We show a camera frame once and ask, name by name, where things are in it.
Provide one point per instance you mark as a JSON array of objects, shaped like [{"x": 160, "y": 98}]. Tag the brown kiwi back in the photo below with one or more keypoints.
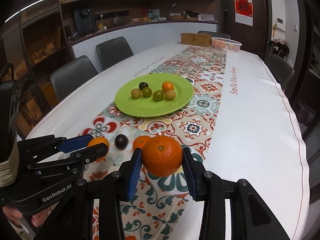
[{"x": 136, "y": 93}]

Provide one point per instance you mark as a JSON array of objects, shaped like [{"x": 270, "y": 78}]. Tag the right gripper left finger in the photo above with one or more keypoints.
[{"x": 72, "y": 218}]

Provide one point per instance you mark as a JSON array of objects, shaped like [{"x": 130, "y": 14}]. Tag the large orange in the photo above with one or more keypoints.
[
  {"x": 162, "y": 156},
  {"x": 140, "y": 141}
]

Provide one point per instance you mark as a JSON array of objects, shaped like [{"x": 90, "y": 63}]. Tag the dark plum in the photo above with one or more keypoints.
[
  {"x": 121, "y": 141},
  {"x": 143, "y": 85}
]

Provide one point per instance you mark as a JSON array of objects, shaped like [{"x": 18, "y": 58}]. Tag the far left grey chair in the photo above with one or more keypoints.
[{"x": 113, "y": 52}]

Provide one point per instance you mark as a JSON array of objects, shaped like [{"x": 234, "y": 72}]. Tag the brown kiwi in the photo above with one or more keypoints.
[
  {"x": 136, "y": 93},
  {"x": 170, "y": 95}
]

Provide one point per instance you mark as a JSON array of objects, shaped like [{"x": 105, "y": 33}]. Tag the green plate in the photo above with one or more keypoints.
[{"x": 147, "y": 107}]

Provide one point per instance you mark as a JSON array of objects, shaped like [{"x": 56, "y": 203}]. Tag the red paper door poster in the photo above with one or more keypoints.
[{"x": 244, "y": 12}]

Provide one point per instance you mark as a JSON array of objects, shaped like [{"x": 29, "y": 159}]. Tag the right grey chair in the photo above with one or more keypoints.
[{"x": 280, "y": 69}]

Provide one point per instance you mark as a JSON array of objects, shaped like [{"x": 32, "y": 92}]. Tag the person left hand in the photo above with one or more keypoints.
[{"x": 14, "y": 215}]

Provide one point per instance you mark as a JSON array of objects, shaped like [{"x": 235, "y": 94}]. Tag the electric kettle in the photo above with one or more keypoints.
[{"x": 117, "y": 21}]

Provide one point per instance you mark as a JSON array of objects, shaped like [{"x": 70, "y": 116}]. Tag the near left grey chair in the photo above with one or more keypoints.
[{"x": 71, "y": 76}]

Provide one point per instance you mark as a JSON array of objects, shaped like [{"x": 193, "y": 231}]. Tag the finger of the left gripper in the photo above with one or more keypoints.
[
  {"x": 76, "y": 143},
  {"x": 89, "y": 154}
]

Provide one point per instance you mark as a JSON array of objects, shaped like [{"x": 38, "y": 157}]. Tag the brown kiwi front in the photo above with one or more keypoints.
[{"x": 170, "y": 95}]

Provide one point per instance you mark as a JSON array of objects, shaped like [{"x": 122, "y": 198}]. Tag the dark wooden door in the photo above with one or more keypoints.
[{"x": 253, "y": 39}]

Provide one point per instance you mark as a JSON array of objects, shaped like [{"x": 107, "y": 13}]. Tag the white wall intercom panel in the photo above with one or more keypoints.
[{"x": 280, "y": 24}]

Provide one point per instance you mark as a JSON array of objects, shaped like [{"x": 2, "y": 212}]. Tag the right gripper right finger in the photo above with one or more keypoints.
[{"x": 251, "y": 218}]

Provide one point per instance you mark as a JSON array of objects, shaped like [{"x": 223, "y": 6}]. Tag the white tablecloth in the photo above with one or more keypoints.
[{"x": 238, "y": 122}]

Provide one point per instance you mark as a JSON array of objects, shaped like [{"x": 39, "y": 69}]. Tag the patterned table runner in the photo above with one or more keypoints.
[{"x": 159, "y": 202}]

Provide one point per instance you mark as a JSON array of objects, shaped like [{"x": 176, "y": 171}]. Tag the black coffee machine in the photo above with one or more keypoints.
[{"x": 85, "y": 20}]

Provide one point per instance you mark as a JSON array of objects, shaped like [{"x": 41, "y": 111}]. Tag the plastic basket of fruit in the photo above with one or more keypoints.
[{"x": 226, "y": 44}]

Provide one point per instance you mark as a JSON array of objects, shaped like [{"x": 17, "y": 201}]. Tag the far end grey chair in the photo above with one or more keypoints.
[{"x": 215, "y": 34}]

